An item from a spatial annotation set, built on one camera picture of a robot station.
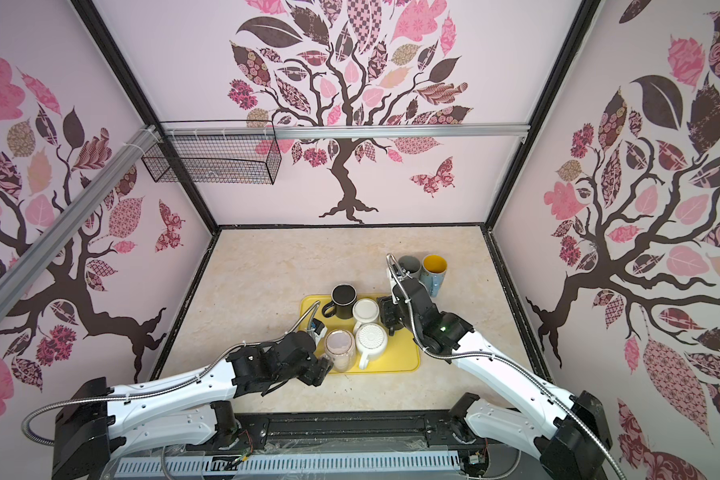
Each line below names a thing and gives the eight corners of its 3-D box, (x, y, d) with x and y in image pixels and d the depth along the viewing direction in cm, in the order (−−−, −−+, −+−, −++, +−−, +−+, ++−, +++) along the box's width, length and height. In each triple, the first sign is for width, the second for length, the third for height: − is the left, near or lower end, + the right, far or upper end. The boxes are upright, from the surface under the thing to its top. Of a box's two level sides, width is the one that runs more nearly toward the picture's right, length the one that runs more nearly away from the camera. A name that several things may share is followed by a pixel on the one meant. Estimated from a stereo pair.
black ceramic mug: (326, 320, 96) (322, 304, 88) (331, 298, 101) (328, 281, 93) (353, 323, 95) (351, 307, 87) (357, 301, 100) (356, 284, 92)
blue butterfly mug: (420, 296, 102) (425, 277, 93) (417, 274, 108) (422, 254, 99) (443, 296, 102) (451, 277, 93) (439, 274, 108) (445, 254, 99)
